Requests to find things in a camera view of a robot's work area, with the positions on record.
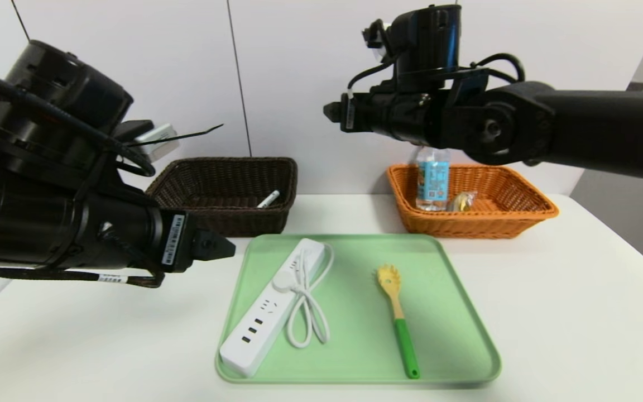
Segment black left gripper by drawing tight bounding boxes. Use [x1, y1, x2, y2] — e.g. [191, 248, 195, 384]
[96, 194, 236, 273]

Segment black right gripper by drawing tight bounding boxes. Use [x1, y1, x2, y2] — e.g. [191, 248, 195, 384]
[323, 92, 391, 133]

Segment clear water bottle blue label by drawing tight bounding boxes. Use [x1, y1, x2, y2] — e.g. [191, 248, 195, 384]
[415, 146, 451, 212]

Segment dark snack packet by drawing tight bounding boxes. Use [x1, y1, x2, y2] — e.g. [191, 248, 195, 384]
[447, 190, 478, 213]

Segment dark brown wicker basket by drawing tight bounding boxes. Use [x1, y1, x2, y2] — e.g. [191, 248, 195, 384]
[146, 157, 298, 238]

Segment orange wicker basket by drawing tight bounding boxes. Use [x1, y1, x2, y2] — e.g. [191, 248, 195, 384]
[386, 164, 559, 240]

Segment white power strip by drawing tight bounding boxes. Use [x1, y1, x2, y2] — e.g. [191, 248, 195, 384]
[219, 238, 327, 378]

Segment thin black zip tie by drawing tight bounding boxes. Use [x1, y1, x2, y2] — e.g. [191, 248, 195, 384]
[126, 123, 225, 149]

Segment light green plastic tray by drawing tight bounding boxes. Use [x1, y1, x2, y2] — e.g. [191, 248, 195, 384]
[215, 233, 502, 386]

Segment braided cable with white label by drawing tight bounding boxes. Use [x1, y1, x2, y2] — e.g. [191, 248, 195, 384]
[0, 262, 166, 289]

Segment white power cord with plug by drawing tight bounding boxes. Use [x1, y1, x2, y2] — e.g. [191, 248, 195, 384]
[272, 243, 335, 349]

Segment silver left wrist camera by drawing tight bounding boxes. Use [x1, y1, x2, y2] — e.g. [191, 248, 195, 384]
[115, 120, 180, 163]

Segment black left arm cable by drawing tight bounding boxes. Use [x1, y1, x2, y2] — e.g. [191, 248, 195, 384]
[0, 67, 156, 178]

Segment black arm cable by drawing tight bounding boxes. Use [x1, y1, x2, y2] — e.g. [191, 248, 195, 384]
[0, 67, 156, 178]
[469, 53, 526, 85]

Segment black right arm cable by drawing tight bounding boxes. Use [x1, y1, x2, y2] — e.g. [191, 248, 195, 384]
[469, 53, 526, 85]

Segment yellow spatula green handle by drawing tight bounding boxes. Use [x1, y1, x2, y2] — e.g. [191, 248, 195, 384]
[376, 265, 421, 380]

